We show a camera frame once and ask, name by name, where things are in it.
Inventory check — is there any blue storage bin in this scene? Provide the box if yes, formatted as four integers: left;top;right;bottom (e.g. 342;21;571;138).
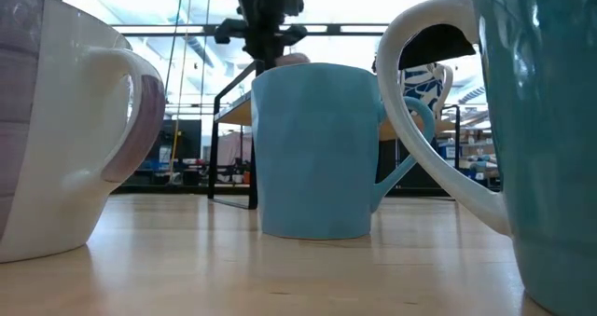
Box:
437;142;457;161

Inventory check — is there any white hanging cloth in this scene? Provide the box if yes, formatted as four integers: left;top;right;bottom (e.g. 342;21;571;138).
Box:
215;131;254;168

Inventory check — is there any lilac and white mug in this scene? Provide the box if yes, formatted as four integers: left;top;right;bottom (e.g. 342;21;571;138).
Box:
0;0;167;265

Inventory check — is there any black curtain partition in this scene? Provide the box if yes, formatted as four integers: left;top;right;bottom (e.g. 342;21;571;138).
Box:
376;137;450;197

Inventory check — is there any black overhead frame beam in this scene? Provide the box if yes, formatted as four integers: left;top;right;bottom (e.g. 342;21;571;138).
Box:
109;22;391;38

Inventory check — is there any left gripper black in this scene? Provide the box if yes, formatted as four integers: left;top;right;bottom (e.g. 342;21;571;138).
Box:
214;0;309;73

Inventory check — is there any thin dark hanging cable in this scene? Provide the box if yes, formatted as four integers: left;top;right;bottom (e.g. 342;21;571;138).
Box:
199;0;211;122

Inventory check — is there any black-framed wooden shelf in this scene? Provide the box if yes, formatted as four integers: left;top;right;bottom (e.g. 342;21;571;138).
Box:
207;58;463;211

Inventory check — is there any teal mug with white handle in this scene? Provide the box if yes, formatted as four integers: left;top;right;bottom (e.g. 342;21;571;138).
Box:
375;0;597;316

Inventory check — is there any blue and white floral mug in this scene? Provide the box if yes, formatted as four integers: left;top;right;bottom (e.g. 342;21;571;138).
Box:
399;62;455;122

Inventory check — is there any light blue faceted mug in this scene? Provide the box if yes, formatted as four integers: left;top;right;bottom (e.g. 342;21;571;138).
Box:
250;62;437;240

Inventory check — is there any black monitor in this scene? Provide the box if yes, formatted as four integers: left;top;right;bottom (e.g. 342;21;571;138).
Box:
156;118;203;161

